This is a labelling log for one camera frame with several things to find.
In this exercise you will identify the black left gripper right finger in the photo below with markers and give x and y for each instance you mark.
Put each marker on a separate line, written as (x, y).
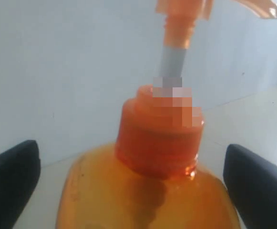
(251, 182)

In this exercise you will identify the orange pump soap bottle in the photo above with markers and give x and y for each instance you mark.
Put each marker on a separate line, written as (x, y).
(149, 177)

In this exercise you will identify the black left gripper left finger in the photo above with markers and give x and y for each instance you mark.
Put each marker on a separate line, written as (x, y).
(20, 169)

